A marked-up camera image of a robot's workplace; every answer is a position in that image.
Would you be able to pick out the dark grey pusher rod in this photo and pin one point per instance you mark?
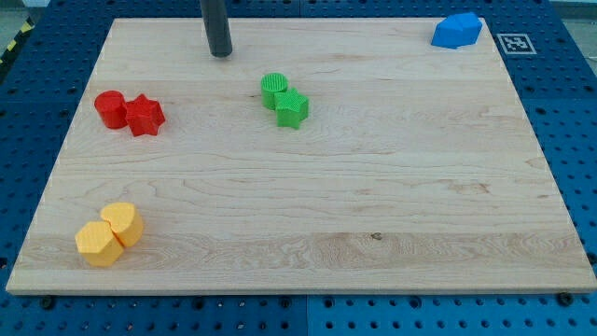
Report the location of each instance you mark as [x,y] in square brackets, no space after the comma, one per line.
[216,23]

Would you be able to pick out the blue block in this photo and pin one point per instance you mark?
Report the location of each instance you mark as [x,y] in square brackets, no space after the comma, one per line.
[457,30]

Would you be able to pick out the red star block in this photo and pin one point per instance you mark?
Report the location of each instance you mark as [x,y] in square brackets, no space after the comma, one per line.
[144,116]

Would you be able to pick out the green cylinder block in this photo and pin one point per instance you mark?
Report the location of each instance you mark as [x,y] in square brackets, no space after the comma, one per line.
[270,85]

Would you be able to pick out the wooden board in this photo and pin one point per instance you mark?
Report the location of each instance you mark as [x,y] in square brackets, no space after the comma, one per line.
[417,170]

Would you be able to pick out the white fiducial marker tag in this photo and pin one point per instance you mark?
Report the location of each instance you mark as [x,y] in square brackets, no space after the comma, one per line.
[516,44]

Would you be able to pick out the yellow hexagon block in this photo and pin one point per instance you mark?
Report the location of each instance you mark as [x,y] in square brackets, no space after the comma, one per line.
[97,244]

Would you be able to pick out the red cylinder block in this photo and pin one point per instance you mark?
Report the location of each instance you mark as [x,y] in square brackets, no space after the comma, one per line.
[111,106]

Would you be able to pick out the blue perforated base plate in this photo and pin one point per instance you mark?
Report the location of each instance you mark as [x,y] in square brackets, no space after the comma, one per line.
[39,98]

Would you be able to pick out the green star block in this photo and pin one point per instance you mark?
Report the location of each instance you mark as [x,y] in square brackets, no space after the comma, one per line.
[291,108]

